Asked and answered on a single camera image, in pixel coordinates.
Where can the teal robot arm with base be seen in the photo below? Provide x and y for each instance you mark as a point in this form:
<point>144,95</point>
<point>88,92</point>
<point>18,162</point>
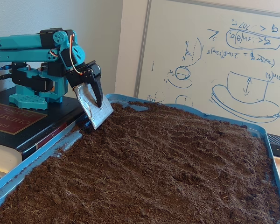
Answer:
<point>30,44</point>

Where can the whiteboard with blue drawings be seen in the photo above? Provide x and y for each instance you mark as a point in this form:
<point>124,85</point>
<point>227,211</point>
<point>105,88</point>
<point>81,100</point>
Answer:
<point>224,70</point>

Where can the black chemistry physics handbook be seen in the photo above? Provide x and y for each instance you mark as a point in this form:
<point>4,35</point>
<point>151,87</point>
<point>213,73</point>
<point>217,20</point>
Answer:
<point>14,126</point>

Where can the blue plastic tray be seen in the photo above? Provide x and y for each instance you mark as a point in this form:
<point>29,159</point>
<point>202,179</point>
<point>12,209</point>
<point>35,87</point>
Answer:
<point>37,156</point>

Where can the perforated electronics box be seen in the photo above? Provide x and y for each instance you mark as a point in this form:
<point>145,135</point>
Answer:
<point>278,145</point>

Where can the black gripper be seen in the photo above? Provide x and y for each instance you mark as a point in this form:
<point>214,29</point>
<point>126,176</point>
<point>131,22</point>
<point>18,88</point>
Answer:
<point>91,74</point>

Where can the brown soil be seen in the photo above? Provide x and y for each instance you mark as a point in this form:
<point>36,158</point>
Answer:
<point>154,163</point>

